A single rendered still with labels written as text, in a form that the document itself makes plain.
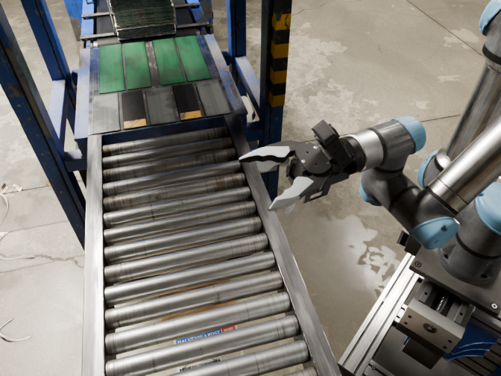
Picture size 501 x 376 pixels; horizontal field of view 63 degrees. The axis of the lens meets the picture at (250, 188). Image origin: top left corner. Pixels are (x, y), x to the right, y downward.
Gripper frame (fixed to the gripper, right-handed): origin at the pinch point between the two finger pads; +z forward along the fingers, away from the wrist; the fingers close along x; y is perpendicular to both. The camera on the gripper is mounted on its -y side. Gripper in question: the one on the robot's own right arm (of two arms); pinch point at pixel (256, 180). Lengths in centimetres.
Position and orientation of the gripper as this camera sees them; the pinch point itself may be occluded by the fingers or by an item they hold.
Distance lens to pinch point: 68.3
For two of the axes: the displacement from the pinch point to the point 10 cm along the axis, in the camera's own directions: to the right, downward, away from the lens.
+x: -4.3, -7.3, 5.2
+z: -9.0, 3.1, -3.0
